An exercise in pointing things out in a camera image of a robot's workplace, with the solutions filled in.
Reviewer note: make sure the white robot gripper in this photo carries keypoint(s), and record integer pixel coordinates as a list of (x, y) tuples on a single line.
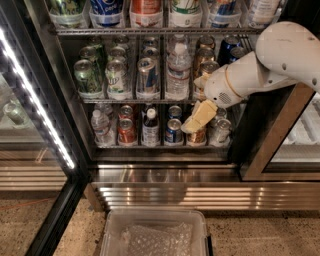
[(218, 86)]

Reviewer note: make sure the clear front water bottle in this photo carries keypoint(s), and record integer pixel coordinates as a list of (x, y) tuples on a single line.
[(178, 73)]

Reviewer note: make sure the clear water bottle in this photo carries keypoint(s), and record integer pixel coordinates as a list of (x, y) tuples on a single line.
[(178, 73), (174, 39)]

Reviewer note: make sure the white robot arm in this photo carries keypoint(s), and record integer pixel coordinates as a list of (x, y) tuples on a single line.
[(285, 53)]

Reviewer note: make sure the dark bottom juice bottle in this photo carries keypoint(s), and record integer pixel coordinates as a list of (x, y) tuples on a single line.
[(150, 128)]

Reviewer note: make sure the clear rear water bottle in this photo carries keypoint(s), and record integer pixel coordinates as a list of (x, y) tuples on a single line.
[(174, 39)]

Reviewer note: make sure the blue white top bottle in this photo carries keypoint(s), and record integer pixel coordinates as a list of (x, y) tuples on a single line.
[(223, 13)]

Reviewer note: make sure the white green top bottle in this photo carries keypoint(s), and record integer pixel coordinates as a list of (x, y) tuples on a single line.
[(185, 13)]

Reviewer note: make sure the rear bottom water bottle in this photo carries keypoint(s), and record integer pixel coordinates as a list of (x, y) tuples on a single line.
[(105, 108)]

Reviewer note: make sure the orange top shelf bottle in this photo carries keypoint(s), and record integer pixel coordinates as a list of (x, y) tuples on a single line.
[(146, 13)]

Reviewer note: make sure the white top right bottle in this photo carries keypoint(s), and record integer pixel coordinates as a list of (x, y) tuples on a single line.
[(262, 13)]

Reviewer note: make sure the small bottom water bottle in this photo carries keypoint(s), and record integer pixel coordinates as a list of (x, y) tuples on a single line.
[(102, 128)]

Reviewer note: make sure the blue pepsi top bottle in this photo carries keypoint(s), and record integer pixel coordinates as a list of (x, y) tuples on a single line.
[(107, 13)]

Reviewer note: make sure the blue rear bottom can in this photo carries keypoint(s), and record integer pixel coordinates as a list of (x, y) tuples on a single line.
[(175, 112)]

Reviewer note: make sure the silver front bottom can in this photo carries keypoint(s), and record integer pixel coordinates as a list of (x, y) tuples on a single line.
[(220, 133)]

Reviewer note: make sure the gold middle can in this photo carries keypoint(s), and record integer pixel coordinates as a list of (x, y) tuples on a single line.
[(204, 56)]

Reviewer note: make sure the gold front bottom can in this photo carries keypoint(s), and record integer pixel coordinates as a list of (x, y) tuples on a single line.
[(197, 138)]

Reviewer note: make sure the blue front bottom can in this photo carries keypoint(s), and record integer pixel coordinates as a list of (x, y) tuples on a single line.
[(173, 133)]

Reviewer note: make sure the silver blue front can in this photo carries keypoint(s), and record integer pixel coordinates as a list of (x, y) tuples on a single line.
[(147, 80)]

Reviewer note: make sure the silver blue can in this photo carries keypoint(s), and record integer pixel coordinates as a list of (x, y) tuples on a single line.
[(150, 42), (147, 80), (151, 52)]

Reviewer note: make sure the silver blue middle can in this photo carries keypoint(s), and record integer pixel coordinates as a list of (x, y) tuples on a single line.
[(151, 52)]

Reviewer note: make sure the silver blue rear can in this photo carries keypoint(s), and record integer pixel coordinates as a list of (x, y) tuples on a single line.
[(150, 42)]

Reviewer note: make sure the orange rear bottom can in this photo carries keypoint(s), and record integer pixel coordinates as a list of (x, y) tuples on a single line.
[(126, 112)]

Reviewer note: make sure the orange can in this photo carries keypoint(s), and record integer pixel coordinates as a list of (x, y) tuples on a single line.
[(126, 112), (126, 131)]

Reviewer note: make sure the white green front can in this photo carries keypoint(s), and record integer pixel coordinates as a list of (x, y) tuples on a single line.
[(116, 75)]

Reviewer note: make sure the white green can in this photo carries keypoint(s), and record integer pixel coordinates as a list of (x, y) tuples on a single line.
[(116, 75), (118, 53), (122, 41)]

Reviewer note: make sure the orange front bottom can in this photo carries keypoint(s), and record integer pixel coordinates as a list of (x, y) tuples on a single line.
[(126, 131)]

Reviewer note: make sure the white green middle can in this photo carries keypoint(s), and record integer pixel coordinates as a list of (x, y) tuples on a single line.
[(118, 53)]

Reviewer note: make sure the white green rear can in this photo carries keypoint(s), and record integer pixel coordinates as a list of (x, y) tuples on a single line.
[(122, 41)]

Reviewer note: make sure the green rear soda can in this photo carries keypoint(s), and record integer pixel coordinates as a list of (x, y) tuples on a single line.
[(97, 43)]

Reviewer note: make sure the green soda can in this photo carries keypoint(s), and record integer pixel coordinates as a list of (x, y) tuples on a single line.
[(97, 43), (89, 85), (91, 53)]

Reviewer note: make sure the green front soda can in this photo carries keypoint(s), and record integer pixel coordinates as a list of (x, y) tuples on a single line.
[(89, 85)]

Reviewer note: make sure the green middle soda can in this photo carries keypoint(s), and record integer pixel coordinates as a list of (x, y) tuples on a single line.
[(91, 53)]

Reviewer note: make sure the clear plastic storage bin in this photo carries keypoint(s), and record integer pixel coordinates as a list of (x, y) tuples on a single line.
[(119, 220)]

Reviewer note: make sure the bubble wrap sheet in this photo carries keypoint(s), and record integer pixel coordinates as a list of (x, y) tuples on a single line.
[(159, 240)]

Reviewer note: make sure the right fridge door frame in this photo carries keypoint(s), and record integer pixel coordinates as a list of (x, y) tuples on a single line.
[(257, 148)]

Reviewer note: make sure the middle wire shelf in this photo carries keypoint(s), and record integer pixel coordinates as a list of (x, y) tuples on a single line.
[(133, 101)]

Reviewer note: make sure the wire shelf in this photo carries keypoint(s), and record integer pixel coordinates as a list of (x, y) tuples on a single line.
[(157, 31), (133, 101)]

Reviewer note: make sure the top wire shelf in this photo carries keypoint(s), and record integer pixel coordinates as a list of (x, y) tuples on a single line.
[(157, 31)]

